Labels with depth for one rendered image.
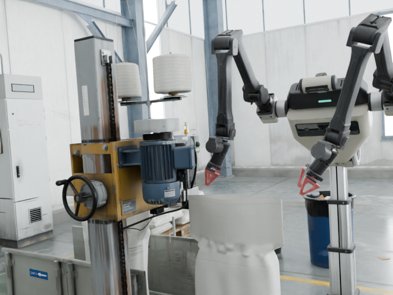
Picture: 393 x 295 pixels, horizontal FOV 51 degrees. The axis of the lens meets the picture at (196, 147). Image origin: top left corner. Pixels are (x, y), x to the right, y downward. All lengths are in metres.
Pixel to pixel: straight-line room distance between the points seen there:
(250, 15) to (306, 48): 1.70
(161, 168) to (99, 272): 0.52
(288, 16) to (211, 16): 1.95
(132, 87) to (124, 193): 0.49
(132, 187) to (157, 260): 0.95
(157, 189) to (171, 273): 1.05
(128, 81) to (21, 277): 1.35
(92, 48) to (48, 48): 5.14
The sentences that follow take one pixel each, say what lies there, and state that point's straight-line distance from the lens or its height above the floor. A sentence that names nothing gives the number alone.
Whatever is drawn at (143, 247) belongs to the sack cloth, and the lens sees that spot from 2.21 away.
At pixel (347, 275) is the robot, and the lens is 2.37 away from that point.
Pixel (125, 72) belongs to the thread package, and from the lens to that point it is 1.87.
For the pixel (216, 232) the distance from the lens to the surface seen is 1.89.
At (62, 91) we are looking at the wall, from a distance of 6.87.
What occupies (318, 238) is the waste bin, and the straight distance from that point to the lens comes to 4.03.
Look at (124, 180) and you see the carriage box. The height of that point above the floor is 1.18.
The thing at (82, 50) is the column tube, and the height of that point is 1.71.
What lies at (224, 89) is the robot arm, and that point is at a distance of 1.77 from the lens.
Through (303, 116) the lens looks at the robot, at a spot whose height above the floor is 1.39.
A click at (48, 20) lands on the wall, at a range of 6.96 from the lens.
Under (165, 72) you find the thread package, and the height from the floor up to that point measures 1.61.
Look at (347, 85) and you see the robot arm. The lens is 1.58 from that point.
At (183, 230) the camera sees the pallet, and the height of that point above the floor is 0.10.
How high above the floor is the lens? 1.38
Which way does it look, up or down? 3 degrees down
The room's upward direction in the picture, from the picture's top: 4 degrees counter-clockwise
